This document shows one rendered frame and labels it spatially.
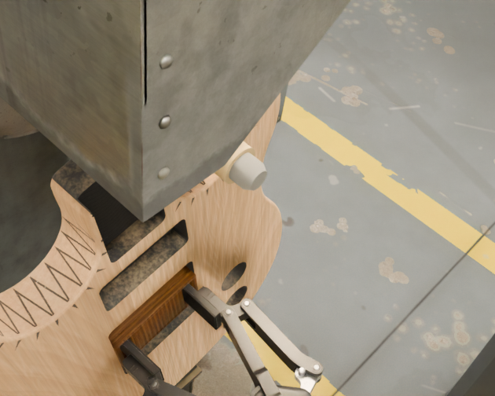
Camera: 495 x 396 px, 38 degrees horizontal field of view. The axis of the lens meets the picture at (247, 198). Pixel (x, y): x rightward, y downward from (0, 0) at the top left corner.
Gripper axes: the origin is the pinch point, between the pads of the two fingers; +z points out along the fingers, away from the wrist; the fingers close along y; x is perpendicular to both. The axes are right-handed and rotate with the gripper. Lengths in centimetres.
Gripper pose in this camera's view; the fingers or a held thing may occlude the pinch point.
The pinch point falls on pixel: (159, 320)
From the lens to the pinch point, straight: 67.5
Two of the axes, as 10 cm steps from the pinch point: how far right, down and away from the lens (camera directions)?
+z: -7.3, -5.7, 3.9
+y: 6.9, -6.1, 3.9
